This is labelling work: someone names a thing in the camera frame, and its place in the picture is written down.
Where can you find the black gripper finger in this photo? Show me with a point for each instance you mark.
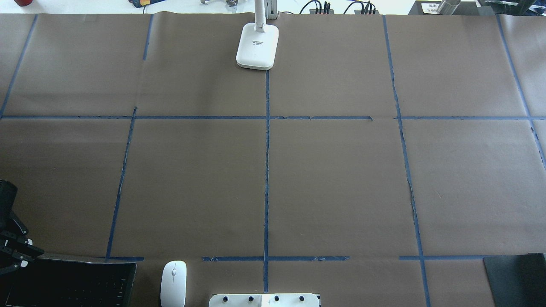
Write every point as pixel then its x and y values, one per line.
pixel 18 246
pixel 10 262

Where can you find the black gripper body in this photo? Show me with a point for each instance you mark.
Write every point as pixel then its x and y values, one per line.
pixel 13 248

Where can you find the grey laptop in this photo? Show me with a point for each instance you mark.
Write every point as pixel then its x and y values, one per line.
pixel 48 282

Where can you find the white computer mouse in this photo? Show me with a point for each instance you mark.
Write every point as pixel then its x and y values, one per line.
pixel 173 284

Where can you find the black mouse pad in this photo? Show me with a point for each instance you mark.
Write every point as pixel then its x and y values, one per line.
pixel 517 280

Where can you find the red object on far table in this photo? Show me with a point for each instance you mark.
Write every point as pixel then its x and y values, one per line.
pixel 23 2

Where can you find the blue orange tool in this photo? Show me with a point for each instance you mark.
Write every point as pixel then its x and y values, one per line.
pixel 143 3

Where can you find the brown paper table cover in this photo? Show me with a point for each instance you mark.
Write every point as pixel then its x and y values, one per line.
pixel 377 163

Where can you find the black usb hub left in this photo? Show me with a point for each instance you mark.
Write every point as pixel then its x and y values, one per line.
pixel 320 8

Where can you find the black usb hub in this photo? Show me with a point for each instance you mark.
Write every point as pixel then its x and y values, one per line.
pixel 366 8
pixel 320 8

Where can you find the black usb hub right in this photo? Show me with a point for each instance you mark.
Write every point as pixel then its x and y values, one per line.
pixel 366 8

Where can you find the metal cylinder cup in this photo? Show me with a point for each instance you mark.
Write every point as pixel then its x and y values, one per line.
pixel 448 7

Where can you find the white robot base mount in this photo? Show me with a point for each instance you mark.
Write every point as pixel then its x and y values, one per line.
pixel 266 300

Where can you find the aluminium frame post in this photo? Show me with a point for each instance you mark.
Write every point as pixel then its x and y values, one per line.
pixel 271 9

